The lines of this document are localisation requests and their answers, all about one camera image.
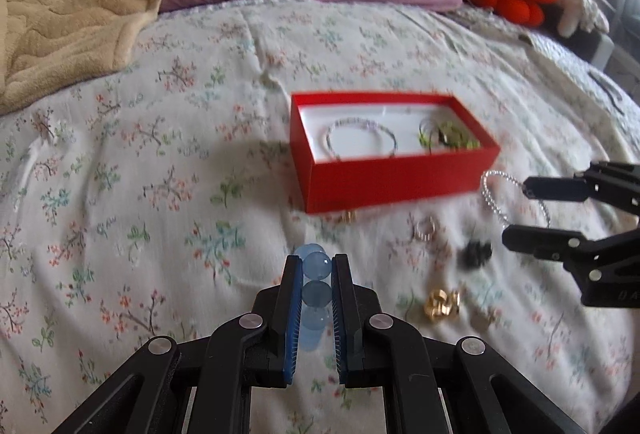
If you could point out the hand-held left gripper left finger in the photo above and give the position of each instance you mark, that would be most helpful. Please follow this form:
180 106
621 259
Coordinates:
292 314

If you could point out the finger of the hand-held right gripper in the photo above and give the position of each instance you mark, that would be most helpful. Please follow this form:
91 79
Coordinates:
540 241
555 189

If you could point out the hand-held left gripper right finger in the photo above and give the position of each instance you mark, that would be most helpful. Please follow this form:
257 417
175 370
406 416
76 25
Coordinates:
342 329

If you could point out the black hair clip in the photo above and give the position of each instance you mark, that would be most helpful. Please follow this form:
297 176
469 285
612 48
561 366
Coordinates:
474 255

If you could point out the gold knot earring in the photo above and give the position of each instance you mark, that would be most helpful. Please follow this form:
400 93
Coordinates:
452 301
434 308

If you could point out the small gold earring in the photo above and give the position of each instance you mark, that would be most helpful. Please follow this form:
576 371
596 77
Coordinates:
350 216

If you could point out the red jewelry box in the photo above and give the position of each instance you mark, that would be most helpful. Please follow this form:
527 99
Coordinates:
390 181

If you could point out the green leaf jewelry piece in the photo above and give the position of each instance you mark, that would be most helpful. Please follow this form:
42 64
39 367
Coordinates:
457 141

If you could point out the grey patterned quilt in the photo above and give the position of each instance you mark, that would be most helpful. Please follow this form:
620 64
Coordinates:
565 63

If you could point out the floral bedsheet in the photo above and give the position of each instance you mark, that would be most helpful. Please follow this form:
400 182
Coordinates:
150 214

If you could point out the beige quilted blanket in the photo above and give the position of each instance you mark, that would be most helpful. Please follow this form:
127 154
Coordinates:
75 3

